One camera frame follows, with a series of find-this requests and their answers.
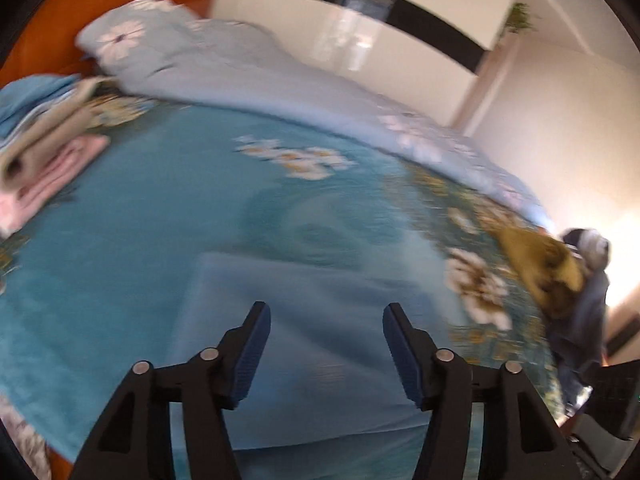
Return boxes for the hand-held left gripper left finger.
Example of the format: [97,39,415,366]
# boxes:
[67,301,273,480]

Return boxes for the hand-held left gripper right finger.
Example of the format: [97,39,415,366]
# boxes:
[382,302,583,480]

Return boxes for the dark navy fleece garment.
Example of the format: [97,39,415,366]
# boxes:
[545,228,613,411]

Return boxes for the light blue pants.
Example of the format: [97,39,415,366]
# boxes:
[170,252,441,453]

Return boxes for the yellow knit garment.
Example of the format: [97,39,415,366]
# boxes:
[492,225,586,318]

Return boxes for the teal floral blanket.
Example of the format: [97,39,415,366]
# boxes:
[0,95,571,480]

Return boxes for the pink folded garment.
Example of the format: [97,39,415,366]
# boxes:
[0,135,111,239]

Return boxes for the light blue daisy quilt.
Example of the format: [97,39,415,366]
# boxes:
[75,0,551,231]

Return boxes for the beige folded garment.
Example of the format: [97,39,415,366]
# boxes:
[0,77,118,193]

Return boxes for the blue folded garment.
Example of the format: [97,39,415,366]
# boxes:
[0,74,96,137]

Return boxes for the green potted plant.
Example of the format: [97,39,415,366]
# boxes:
[502,2,538,36]

